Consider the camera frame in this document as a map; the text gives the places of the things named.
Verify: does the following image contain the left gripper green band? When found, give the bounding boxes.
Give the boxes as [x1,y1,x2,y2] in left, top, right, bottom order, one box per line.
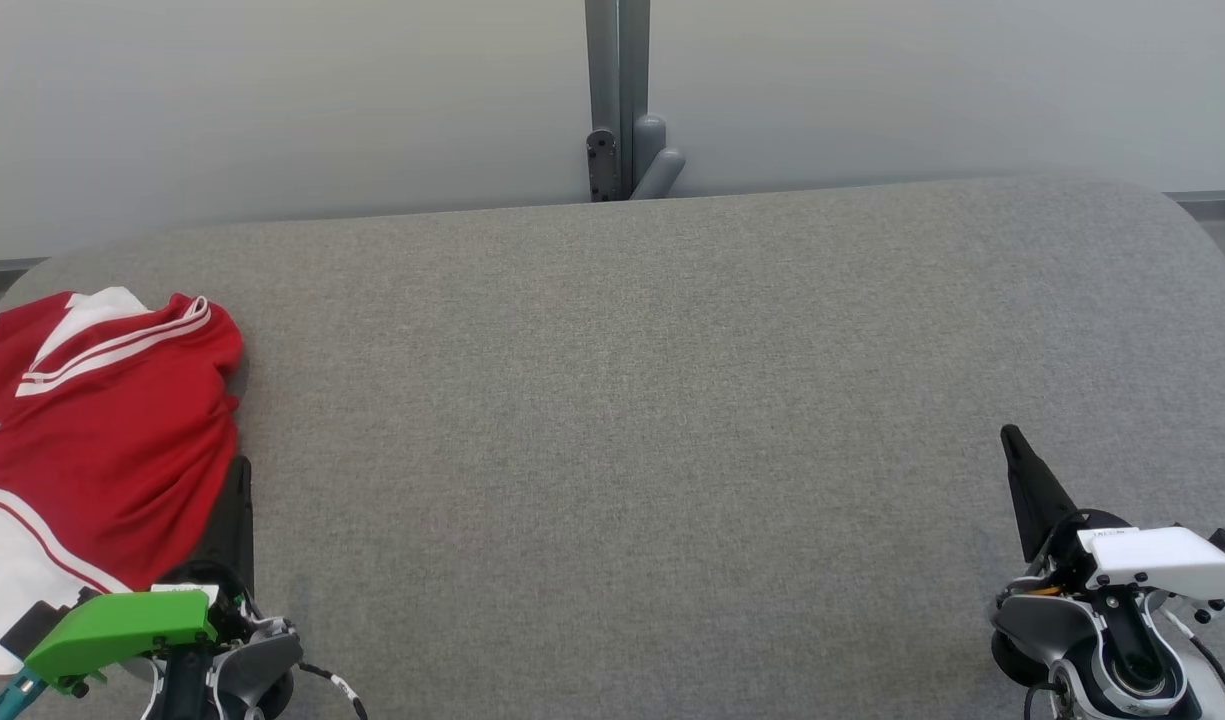
[24,455,256,693]

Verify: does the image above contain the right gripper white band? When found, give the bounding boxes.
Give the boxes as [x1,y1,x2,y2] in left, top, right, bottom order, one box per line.
[1000,425,1225,601]

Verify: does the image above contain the red basketball jersey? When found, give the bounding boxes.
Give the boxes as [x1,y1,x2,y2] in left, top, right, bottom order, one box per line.
[0,292,245,677]

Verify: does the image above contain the red shorts with white stripe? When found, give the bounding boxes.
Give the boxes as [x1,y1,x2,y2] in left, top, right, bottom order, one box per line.
[0,287,213,401]

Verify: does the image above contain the grey fabric sofa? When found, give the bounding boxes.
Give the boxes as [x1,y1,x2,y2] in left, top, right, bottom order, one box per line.
[0,178,1225,720]

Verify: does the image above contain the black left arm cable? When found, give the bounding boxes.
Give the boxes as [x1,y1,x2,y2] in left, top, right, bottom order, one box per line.
[297,660,370,720]

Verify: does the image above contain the dark metal bracket plate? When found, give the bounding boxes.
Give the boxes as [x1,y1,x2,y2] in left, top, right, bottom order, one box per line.
[587,128,621,201]

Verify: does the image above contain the grey metal post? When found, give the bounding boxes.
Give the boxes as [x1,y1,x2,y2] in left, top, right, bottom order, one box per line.
[585,0,651,201]

